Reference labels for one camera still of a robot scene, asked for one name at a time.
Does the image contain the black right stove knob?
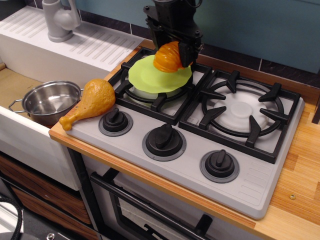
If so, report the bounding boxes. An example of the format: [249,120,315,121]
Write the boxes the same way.
[200,149,240,184]

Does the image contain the black braided cable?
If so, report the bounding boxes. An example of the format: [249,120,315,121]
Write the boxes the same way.
[0,196,24,240]

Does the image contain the small steel pot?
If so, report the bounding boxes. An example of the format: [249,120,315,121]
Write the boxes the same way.
[8,80,83,126]

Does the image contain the black middle stove knob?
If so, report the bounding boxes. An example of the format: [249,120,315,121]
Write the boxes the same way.
[142,123,187,162]

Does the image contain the toy oven door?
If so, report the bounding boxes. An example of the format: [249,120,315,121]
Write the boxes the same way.
[90,168,258,240]

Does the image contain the orange toy pumpkin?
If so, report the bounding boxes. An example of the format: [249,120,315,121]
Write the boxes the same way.
[153,41,184,73]

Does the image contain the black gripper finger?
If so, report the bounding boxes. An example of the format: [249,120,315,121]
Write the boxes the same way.
[151,27,172,50]
[178,41,198,68]

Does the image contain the wooden drawer fronts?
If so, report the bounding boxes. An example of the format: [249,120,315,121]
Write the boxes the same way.
[0,152,99,240]

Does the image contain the grey toy stove top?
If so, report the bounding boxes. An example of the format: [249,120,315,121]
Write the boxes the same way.
[65,67,306,221]

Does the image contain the toy chicken drumstick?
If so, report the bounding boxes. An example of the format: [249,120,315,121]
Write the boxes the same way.
[59,78,116,131]

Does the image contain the grey toy faucet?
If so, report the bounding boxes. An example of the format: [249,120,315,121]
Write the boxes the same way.
[42,0,81,43]

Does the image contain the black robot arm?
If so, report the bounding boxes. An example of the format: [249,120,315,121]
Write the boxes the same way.
[143,0,204,68]

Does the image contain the black stove knob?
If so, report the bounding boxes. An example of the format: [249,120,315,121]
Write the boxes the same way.
[98,108,134,137]
[142,123,187,162]
[200,149,240,184]

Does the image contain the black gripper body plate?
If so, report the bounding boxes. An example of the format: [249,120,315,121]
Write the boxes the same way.
[143,5,203,52]

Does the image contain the black left burner grate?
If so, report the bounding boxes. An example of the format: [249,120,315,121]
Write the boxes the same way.
[109,47,213,125]

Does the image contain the black left stove knob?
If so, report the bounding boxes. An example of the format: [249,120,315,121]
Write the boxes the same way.
[98,108,134,137]

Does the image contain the light green plate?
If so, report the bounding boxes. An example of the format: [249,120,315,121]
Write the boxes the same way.
[128,55,192,94]

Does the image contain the white toy sink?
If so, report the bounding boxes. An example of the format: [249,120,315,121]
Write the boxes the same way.
[0,6,143,191]

